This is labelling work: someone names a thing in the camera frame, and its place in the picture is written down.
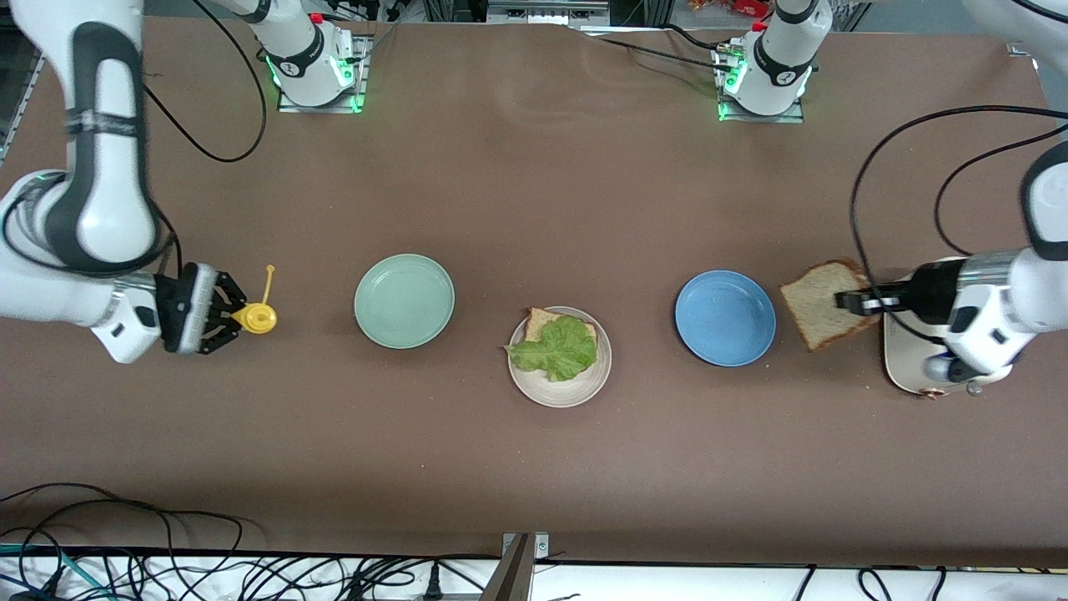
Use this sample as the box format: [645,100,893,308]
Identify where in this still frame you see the brown bread slice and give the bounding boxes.
[523,306,598,345]
[779,258,883,354]

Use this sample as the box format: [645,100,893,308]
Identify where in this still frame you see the yellow mustard squeeze bottle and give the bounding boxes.
[230,265,279,336]

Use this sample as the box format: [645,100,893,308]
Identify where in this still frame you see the green lettuce leaf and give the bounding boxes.
[504,315,599,383]

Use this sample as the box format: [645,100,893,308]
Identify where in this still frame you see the blue round plate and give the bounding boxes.
[674,269,777,368]

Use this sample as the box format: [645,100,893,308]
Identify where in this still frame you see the green round plate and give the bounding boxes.
[353,253,456,350]

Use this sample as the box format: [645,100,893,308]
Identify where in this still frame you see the beige round plate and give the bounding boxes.
[507,306,612,410]

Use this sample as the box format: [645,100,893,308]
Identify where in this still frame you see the cream white toaster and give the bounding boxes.
[882,267,1012,400]

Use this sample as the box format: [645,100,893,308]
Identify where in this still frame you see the red packaged items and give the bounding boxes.
[688,0,773,18]

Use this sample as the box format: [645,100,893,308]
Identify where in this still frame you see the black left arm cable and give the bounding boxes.
[849,104,1068,345]

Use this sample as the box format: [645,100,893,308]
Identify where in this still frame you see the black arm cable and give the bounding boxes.
[0,0,268,285]
[849,104,1068,345]

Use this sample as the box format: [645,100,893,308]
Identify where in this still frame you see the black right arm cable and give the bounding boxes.
[0,0,268,285]

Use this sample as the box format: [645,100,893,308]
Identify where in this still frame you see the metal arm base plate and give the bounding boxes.
[275,33,369,114]
[712,46,807,124]

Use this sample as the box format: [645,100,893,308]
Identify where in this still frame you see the black looped cable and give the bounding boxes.
[0,482,244,556]

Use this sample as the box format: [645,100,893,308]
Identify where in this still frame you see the teal cable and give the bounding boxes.
[0,543,113,600]

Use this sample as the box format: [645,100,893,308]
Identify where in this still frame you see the aluminium table side rail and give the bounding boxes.
[0,50,43,159]

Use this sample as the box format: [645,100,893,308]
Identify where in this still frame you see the black base power cable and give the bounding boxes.
[570,23,735,74]

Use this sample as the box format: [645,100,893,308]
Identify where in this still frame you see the metal table edge bracket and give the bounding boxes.
[501,532,550,601]

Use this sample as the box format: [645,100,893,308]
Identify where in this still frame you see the aluminium frame structure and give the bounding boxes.
[421,0,668,26]

